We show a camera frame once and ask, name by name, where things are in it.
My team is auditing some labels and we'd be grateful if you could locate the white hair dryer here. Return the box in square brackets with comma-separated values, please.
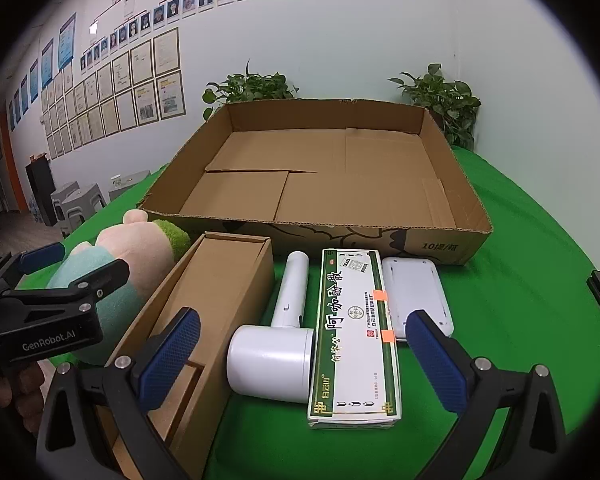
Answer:
[226, 251, 315, 406]

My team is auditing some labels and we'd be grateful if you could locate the long narrow cardboard box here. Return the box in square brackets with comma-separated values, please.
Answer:
[96, 231, 275, 480]

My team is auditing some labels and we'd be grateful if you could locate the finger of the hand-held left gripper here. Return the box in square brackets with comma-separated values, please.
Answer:
[0, 259, 131, 318]
[0, 241, 66, 291]

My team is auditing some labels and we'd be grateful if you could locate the black cabinet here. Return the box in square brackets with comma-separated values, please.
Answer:
[26, 160, 57, 227]

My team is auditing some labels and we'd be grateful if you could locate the row of blue wall posters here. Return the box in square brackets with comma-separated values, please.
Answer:
[7, 11, 77, 133]

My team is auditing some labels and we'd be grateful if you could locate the large cardboard box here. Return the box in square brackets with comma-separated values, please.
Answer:
[137, 99, 494, 267]

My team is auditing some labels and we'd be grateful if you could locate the white flat rounded device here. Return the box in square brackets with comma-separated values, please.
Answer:
[381, 256, 455, 343]

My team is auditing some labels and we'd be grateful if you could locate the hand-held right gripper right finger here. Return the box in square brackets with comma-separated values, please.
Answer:
[404, 309, 567, 480]

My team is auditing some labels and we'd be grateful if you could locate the wall of framed certificates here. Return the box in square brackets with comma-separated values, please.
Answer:
[39, 26, 187, 160]

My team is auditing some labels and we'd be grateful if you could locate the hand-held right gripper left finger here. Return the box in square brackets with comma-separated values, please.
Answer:
[35, 306, 202, 480]

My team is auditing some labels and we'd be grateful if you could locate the grey plastic stool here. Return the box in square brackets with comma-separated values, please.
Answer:
[60, 186, 108, 238]
[50, 182, 88, 216]

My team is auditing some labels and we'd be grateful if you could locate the person's left hand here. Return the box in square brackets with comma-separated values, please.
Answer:
[0, 360, 48, 413]

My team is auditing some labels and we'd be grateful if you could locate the pink and teal plush toy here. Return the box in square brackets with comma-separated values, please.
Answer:
[45, 208, 192, 365]

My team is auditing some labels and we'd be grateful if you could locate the grey side table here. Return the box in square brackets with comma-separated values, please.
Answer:
[107, 170, 156, 202]

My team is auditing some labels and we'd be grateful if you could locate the green potted plant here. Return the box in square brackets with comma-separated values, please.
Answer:
[202, 60, 300, 121]
[387, 63, 482, 152]

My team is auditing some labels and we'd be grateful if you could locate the row of portrait photos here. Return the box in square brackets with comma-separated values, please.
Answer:
[79, 0, 302, 73]

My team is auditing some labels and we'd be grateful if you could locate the green and white medicine box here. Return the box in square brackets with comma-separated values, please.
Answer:
[307, 248, 402, 431]

